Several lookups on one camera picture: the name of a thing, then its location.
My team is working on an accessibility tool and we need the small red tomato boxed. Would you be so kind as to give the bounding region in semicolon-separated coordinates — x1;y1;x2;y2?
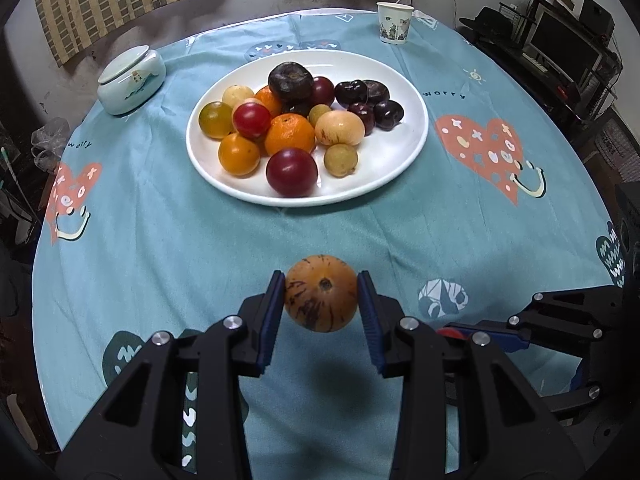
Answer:
436;327;468;340

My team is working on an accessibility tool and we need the striped pepino melon front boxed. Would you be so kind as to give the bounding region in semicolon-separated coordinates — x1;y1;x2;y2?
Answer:
284;255;358;333

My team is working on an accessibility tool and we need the dark red plum back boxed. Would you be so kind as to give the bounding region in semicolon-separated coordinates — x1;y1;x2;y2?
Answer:
266;148;318;197

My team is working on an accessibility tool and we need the yellow orange citrus fruit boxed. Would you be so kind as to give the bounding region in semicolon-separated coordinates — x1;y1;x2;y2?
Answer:
218;132;262;177

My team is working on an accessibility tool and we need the small tan longan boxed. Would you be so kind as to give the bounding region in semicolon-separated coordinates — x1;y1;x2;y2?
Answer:
323;144;359;178

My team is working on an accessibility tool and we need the orange mandarin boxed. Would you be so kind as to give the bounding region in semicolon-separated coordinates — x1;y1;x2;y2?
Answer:
264;113;316;156
254;86;283;117

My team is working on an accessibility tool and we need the red cherry tomato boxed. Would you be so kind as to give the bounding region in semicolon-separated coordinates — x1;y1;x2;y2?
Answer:
232;102;271;140

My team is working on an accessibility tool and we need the pale peach fruit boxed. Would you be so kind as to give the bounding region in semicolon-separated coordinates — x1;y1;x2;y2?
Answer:
314;110;366;146

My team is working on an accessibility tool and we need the yellow small citrus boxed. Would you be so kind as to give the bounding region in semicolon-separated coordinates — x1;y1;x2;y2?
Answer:
198;101;233;140

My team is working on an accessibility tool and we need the dark cherry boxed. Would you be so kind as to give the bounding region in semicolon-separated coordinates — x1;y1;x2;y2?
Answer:
334;79;368;108
283;101;312;117
373;100;405;131
347;103;376;136

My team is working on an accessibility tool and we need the pale yellow round fruit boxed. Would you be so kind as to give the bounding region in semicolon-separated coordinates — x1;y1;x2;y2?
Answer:
222;84;254;108

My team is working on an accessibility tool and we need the dark brown water chestnut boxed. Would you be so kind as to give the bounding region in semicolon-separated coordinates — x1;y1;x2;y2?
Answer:
362;79;390;106

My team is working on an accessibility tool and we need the large red plum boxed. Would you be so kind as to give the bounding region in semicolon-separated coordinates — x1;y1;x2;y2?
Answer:
310;76;334;106

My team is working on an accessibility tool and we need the large dark mangosteen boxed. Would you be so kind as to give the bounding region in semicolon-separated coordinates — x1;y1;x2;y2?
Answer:
268;62;314;102

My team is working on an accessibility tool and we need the white oval plate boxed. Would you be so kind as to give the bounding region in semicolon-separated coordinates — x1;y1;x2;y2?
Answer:
186;50;428;207

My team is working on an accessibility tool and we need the clear plastic bag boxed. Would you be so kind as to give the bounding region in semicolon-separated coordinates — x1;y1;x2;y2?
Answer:
30;117;70;174

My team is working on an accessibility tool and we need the black monitor on shelf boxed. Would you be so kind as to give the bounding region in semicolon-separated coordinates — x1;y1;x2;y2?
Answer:
526;10;603;84

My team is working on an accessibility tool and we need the celadon lidded ceramic jar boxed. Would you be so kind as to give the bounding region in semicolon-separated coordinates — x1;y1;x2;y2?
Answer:
98;44;166;116

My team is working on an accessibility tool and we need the printed paper cup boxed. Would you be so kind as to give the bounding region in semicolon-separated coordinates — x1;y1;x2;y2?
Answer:
376;2;414;44

